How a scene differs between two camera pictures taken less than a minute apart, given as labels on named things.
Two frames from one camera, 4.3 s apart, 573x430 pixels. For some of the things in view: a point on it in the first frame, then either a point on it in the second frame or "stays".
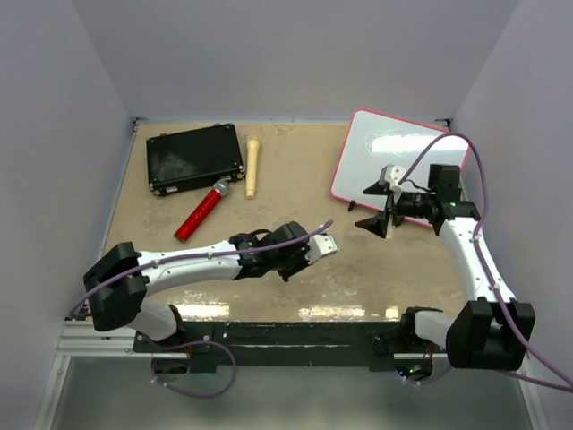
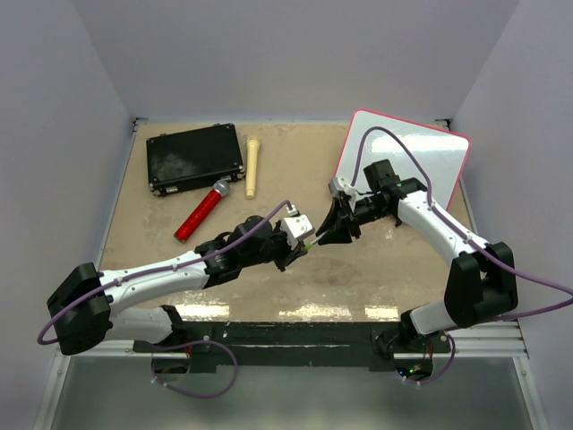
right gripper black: [378, 225] to [346, 228]
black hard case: [193, 159] stays
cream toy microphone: [252, 151] stays
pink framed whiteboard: [374, 141] stays
